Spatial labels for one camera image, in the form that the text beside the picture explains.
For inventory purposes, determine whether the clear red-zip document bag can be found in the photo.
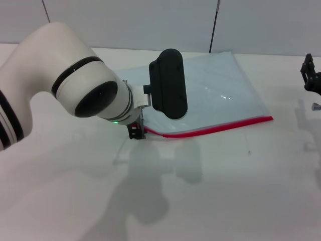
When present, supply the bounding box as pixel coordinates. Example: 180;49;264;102
114;49;274;140

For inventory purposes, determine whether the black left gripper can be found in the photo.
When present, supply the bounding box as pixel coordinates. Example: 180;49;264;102
126;106;147;140

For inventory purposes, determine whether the thin red cable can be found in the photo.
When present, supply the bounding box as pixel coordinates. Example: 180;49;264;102
41;0;51;23

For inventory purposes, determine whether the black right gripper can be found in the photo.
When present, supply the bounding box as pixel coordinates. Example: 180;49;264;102
299;53;321;95

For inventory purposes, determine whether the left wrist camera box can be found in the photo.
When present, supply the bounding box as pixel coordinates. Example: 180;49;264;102
132;48;189;121

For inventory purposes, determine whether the thin black pole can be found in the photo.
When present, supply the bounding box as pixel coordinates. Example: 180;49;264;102
209;0;221;53

